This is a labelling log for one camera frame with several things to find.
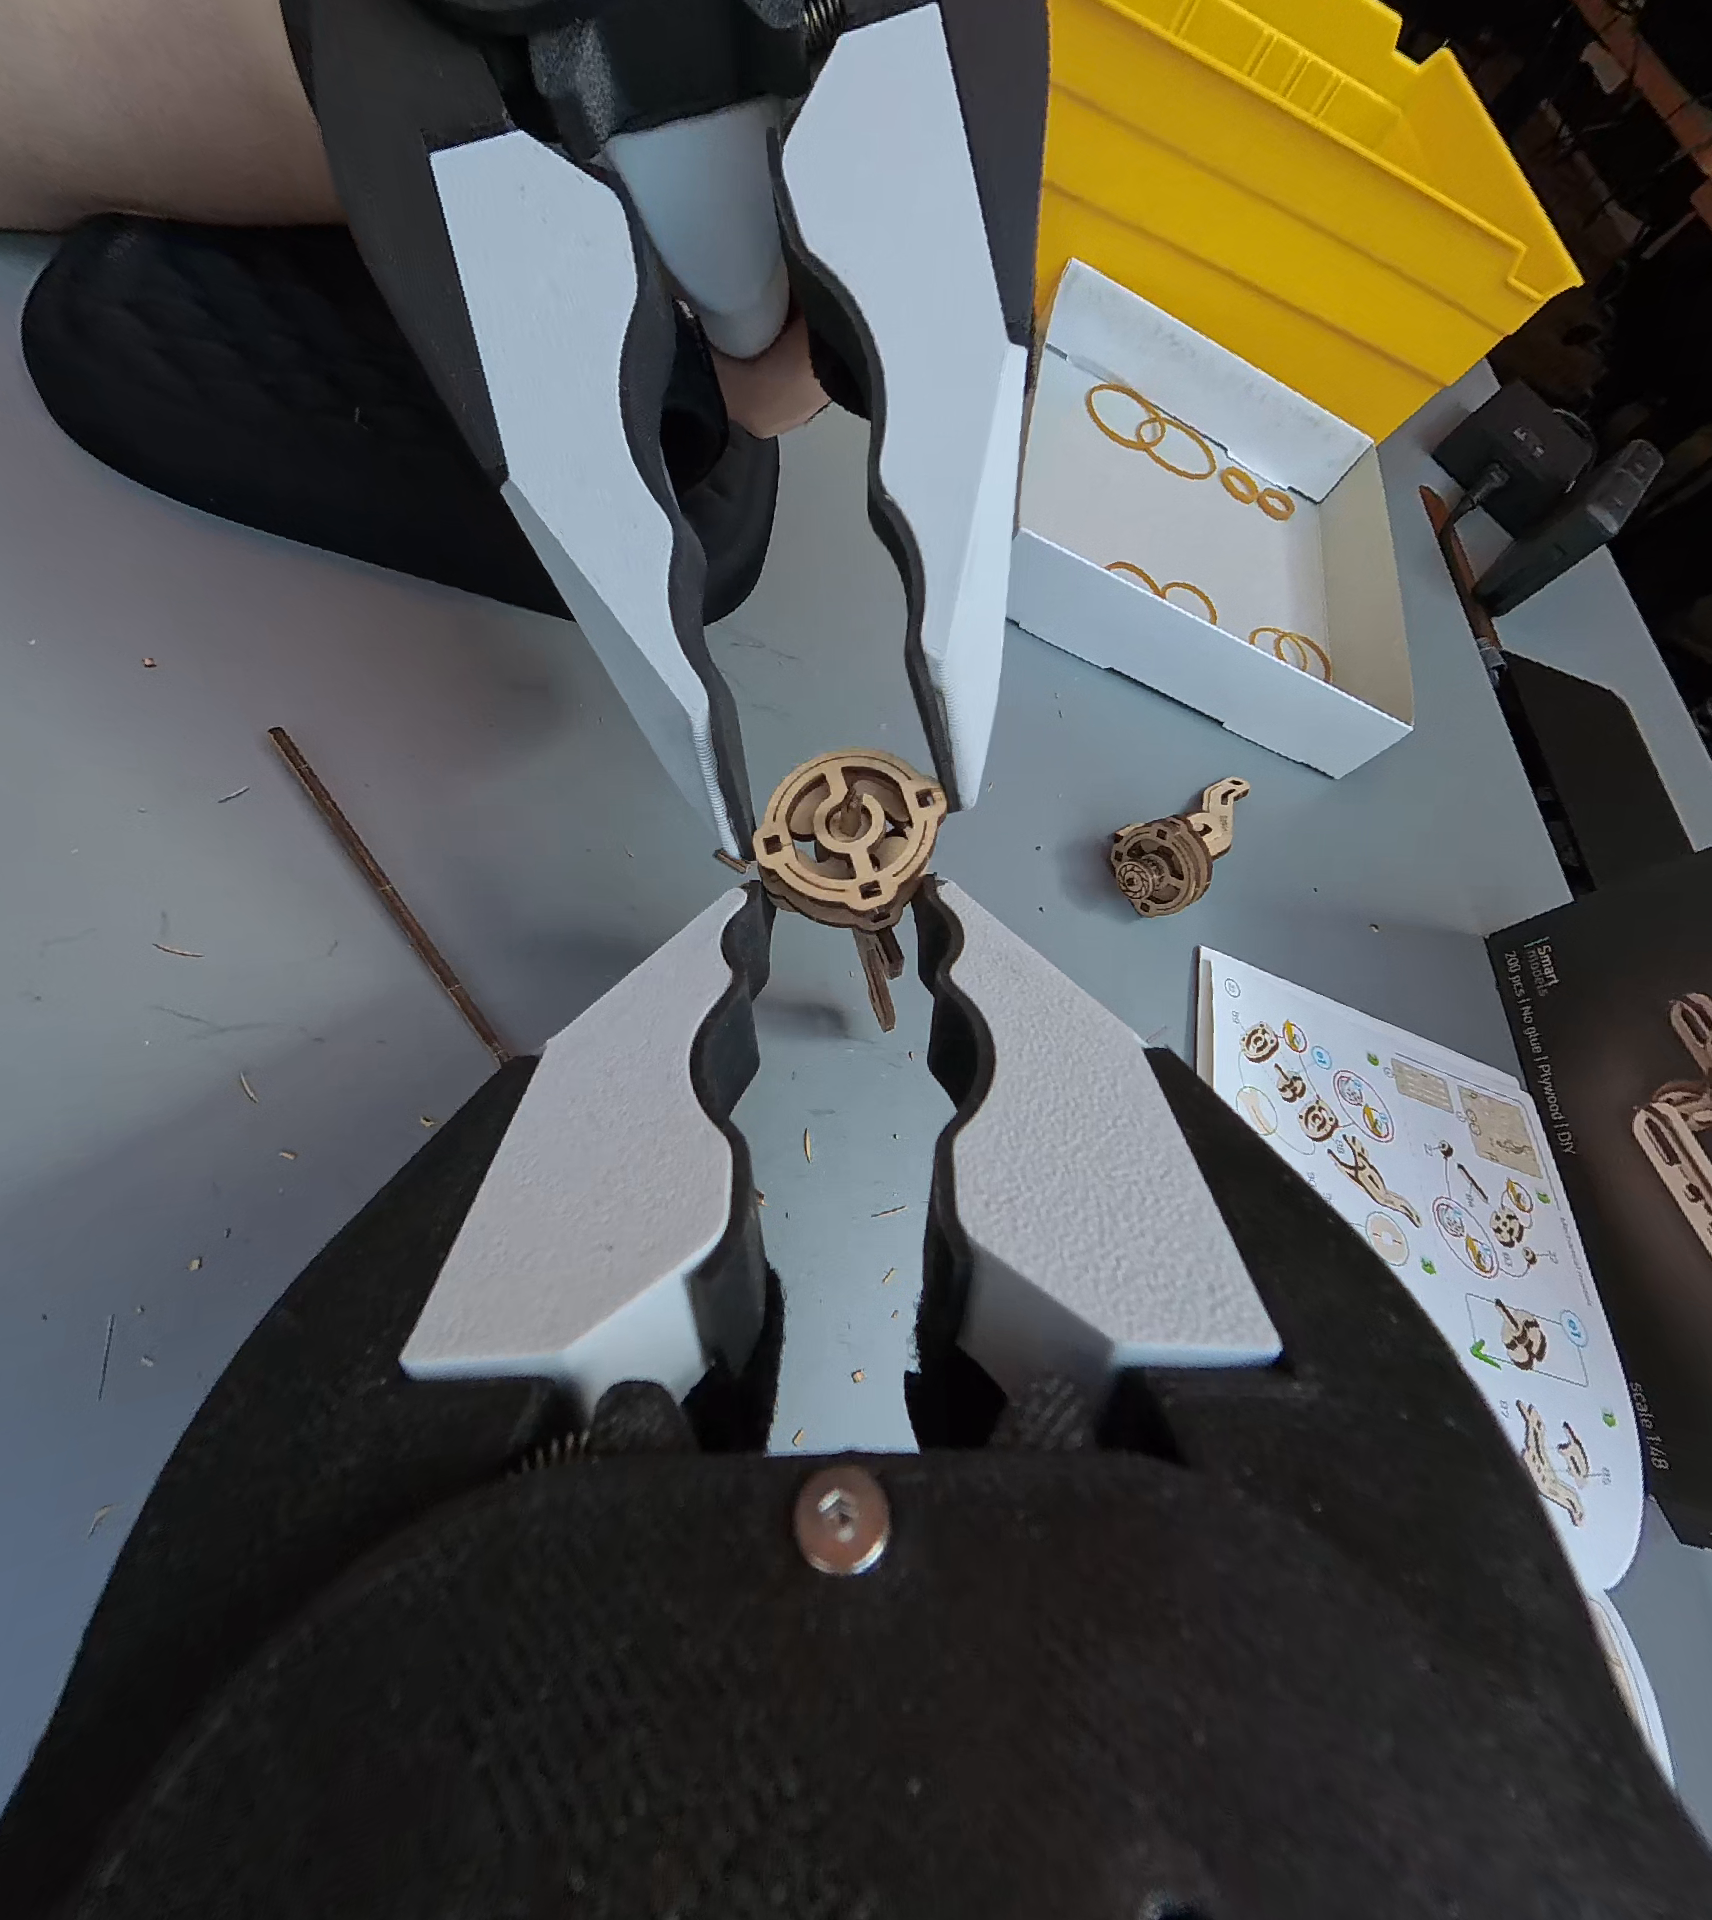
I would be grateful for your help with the small wooden hooked assembly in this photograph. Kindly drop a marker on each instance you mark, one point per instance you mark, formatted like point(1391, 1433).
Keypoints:
point(1157, 871)

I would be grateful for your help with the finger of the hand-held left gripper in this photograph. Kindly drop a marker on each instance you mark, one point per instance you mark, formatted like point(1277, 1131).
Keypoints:
point(930, 300)
point(541, 331)

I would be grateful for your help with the illustrated instruction leaflet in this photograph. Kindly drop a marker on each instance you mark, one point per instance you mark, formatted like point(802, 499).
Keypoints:
point(1336, 1140)

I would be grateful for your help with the group of rubber bands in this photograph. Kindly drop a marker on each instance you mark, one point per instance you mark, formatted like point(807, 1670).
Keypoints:
point(1141, 428)

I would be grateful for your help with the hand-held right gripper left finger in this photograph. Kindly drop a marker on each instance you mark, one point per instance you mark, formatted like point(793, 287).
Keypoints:
point(570, 1201)

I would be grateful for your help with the person's left forearm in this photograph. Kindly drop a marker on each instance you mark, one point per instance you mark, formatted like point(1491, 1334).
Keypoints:
point(76, 104)

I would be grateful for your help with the dark rectangular device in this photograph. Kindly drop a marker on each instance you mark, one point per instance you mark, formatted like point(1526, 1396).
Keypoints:
point(1577, 525)

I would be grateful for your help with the thin wooden stick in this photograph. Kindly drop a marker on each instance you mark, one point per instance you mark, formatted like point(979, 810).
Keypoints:
point(377, 884)

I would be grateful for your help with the black charger device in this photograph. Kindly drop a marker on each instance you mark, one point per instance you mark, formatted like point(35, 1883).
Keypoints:
point(1525, 443)

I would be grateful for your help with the black padded wrist rest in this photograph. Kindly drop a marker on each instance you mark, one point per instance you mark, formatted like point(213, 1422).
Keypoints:
point(270, 391)

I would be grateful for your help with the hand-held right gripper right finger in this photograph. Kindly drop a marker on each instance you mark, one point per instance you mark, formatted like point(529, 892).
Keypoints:
point(1097, 1201)

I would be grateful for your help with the round wooden gear assembly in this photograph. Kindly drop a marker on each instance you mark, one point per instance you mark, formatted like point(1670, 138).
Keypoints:
point(810, 863)

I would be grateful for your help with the white cardboard box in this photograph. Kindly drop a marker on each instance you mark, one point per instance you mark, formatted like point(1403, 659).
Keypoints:
point(1247, 549)

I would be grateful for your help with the black panel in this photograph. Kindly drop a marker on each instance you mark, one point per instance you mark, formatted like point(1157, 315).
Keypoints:
point(1590, 764)

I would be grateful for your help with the yellow plastic bin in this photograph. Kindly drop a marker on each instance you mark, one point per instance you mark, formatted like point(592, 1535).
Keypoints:
point(1247, 211)
point(1247, 104)
point(1247, 300)

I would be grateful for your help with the person's left hand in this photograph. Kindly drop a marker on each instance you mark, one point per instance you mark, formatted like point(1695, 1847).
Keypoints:
point(780, 383)

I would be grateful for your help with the black wooden model kit box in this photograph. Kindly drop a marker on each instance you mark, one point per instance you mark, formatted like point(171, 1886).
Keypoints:
point(1621, 1020)

